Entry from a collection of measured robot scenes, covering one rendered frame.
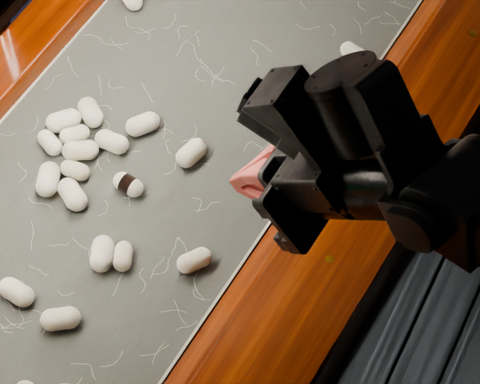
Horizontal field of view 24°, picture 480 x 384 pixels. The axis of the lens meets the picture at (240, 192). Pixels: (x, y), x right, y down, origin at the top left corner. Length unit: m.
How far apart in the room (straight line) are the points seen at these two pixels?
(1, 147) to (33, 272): 0.15
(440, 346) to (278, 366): 0.20
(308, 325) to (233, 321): 0.07
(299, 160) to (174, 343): 0.25
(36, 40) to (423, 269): 0.47
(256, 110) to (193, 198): 0.29
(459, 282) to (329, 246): 0.17
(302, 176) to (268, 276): 0.20
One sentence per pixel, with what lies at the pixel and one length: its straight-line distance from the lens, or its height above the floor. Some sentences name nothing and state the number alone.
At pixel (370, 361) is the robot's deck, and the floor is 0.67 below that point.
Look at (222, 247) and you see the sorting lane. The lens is 1.07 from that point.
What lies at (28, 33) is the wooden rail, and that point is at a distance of 1.20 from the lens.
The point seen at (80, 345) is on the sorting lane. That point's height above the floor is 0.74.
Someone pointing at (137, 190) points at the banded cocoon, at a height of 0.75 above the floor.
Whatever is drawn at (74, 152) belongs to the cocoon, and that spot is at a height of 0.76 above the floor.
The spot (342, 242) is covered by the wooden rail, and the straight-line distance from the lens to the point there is 1.04.
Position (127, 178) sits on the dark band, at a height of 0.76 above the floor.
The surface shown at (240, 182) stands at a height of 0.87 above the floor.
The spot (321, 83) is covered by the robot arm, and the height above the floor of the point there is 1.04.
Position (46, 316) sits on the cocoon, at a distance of 1.03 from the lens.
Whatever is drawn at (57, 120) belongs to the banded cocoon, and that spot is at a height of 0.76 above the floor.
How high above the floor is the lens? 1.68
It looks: 59 degrees down
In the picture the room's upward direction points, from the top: straight up
